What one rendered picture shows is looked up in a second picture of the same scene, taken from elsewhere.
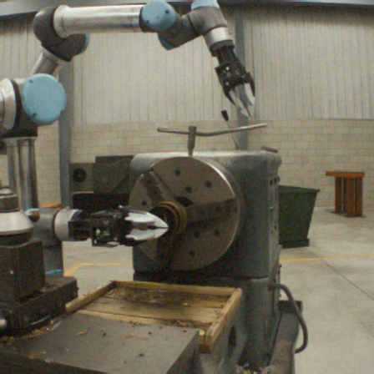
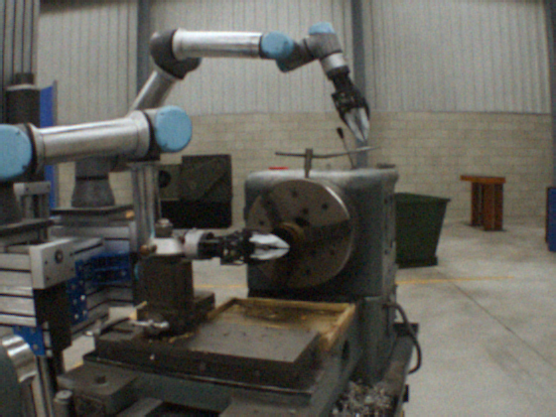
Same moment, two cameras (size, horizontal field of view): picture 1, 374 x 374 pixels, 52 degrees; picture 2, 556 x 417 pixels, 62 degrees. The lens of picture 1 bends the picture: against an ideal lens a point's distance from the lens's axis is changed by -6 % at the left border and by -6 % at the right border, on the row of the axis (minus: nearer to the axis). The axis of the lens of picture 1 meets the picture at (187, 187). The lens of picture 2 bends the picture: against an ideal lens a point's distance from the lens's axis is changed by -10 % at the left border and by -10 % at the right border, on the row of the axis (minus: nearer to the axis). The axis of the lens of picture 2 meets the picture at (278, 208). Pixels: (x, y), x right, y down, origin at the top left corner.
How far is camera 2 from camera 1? 0.35 m
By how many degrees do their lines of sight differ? 2
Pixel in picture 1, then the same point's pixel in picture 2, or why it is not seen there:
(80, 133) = not seen: hidden behind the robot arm
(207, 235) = (323, 254)
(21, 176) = (146, 199)
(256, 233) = (370, 252)
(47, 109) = (177, 139)
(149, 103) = (247, 90)
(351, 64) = (490, 46)
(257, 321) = (370, 339)
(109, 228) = (236, 248)
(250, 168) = (365, 189)
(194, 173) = (311, 195)
